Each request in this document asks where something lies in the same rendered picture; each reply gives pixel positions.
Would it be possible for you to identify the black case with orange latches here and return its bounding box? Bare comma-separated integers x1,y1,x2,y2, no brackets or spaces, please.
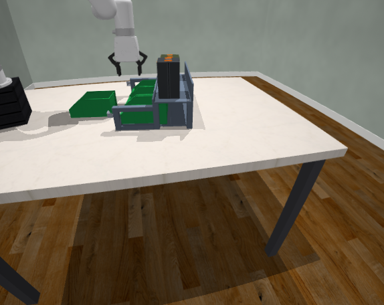
157,58,180,98

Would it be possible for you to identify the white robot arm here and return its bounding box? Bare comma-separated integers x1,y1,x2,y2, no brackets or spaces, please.
0,0,134,88

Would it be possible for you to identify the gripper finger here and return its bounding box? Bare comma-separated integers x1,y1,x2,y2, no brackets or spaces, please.
108,53,121,76
136,51,148,76

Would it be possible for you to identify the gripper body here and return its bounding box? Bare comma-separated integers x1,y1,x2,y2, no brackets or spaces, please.
114,35,140,62

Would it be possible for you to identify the grey shelf rack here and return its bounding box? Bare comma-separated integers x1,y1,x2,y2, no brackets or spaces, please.
107,62,194,130

